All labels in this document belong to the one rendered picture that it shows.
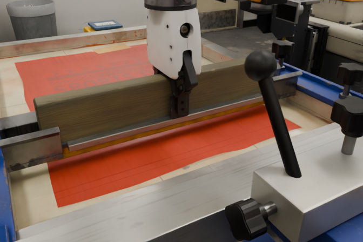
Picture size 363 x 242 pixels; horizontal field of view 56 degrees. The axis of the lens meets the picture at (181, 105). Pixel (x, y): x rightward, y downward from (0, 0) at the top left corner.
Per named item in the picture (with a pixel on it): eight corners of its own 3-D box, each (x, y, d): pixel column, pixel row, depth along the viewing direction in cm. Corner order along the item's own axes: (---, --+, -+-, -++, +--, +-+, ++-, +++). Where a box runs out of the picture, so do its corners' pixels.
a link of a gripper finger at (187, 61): (203, 69, 46) (193, 96, 50) (179, 32, 50) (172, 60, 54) (196, 70, 45) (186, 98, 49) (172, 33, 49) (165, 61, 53)
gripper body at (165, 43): (212, -1, 46) (209, 76, 51) (176, -10, 54) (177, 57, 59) (162, 3, 43) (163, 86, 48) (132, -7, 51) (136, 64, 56)
